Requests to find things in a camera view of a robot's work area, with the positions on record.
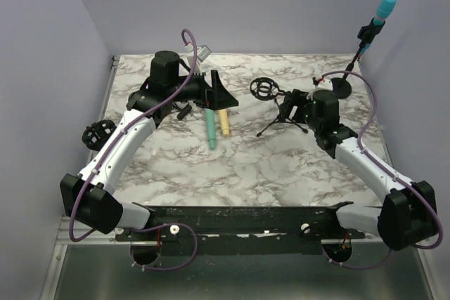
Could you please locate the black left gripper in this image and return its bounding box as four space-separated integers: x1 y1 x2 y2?
168 69 238 110

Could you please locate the cream yellow microphone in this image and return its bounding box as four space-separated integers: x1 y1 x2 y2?
219 109 230 136

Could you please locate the mint green microphone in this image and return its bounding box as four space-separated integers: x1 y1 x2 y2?
205 109 217 150

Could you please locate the black tripod shock mount stand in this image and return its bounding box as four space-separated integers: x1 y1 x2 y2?
250 77 309 138

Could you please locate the black round base mic stand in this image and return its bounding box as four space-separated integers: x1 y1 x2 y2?
330 17 387 99

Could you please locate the black shock mount desk stand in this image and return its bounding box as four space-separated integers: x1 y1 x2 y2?
82 119 116 151

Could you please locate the blue microphone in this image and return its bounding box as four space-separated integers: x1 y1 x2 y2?
358 0 397 55

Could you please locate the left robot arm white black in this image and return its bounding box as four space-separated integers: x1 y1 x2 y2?
60 51 238 240

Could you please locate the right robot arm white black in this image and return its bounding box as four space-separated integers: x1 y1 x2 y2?
281 89 439 251

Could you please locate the black T-handle tool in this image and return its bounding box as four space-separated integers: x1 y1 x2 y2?
172 103 192 120

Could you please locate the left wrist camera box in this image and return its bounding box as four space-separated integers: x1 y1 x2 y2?
185 43 212 74

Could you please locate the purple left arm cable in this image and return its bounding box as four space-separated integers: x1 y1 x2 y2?
68 29 200 273

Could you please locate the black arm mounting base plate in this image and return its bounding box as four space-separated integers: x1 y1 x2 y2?
115 204 365 256

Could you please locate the aluminium extrusion rail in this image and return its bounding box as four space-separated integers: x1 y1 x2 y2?
56 212 120 244

